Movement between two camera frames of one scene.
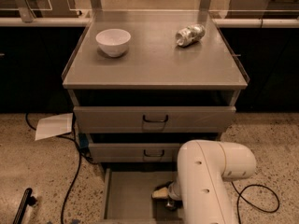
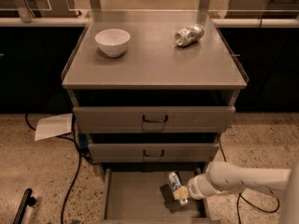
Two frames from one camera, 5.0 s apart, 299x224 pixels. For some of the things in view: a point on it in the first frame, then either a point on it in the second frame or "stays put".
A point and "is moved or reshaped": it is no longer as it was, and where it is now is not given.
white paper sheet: (53, 126) stays put
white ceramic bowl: (113, 42) stays put
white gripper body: (171, 190) -> (196, 186)
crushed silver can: (190, 35) stays put
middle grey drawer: (134, 152) stays put
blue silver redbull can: (169, 204) is moved or reshaped
